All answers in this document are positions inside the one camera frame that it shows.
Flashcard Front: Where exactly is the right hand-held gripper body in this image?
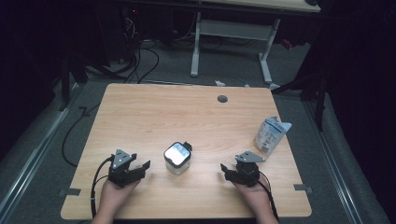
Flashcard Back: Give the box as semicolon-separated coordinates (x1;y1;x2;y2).
228;150;266;189

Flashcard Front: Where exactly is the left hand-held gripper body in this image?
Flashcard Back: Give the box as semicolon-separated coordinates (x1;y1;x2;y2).
107;148;148;189

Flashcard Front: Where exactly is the clear jar with black lid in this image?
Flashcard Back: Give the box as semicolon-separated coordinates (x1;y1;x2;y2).
163;141;193;176

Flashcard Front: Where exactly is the white pouch with blue print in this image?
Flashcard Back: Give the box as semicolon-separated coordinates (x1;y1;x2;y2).
253;115;293;157

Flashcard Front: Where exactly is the person's left hand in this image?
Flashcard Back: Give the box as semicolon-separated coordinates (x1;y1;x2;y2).
98;179;141;210

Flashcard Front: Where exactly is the person's right hand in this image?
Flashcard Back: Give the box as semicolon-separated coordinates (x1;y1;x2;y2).
233;182;273;213

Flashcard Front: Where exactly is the grey tape strip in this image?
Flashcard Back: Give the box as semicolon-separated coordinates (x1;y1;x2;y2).
292;183;314;193
58;188;82;197

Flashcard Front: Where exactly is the black metal stand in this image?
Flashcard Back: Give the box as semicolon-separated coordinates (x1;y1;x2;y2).
58;55;89;112

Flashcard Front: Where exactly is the black tripod stand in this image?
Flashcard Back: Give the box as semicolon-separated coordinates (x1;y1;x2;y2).
270;70;329;133

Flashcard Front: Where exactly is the red object on floor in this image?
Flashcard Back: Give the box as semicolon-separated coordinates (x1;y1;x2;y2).
280;38;294;51

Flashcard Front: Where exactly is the white-framed desk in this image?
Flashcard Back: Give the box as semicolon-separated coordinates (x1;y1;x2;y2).
190;0;322;91

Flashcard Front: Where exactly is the right hand-held gripper black cable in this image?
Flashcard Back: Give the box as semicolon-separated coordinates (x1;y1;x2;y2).
256;170;280;223

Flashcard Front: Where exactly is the hand-held gripper black cable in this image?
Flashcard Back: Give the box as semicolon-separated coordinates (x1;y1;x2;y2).
256;170;280;223
90;155;115;219

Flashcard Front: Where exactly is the left hand-held gripper black cable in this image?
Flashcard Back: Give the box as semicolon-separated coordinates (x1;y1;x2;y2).
90;155;115;219

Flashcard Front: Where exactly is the long black floor cable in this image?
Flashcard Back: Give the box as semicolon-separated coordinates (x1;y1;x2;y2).
61;102;103;168

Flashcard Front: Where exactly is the metal floor rail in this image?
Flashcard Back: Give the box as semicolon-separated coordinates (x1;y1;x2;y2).
302;99;364;224
0;83;82;217

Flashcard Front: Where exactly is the black floor cable loop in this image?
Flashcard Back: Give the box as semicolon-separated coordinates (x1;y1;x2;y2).
123;39;161;85

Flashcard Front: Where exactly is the bundle of white wires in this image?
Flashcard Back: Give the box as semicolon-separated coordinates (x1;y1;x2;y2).
123;16;138;42

